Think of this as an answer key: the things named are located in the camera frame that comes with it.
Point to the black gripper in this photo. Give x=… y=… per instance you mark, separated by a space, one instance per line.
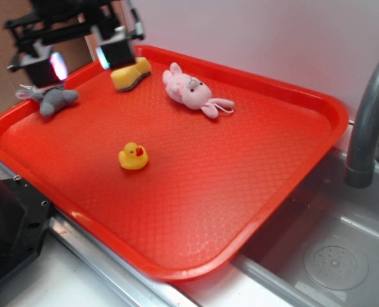
x=51 y=22

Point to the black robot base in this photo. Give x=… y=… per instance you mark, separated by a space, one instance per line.
x=24 y=219

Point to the pink plush bunny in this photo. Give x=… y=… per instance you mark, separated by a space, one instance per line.
x=193 y=93

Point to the brown cardboard panel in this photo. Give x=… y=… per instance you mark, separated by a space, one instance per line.
x=10 y=81

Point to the yellow sponge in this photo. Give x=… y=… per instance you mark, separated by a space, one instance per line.
x=125 y=79

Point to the grey plush mouse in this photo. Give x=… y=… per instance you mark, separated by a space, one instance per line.
x=51 y=99

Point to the yellow rubber duck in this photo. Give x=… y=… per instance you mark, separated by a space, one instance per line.
x=133 y=156

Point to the red plastic tray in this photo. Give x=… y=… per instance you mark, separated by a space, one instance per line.
x=209 y=184

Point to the grey faucet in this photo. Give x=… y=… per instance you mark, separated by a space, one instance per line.
x=363 y=150

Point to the grey toy sink basin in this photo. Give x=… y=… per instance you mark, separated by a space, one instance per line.
x=320 y=248

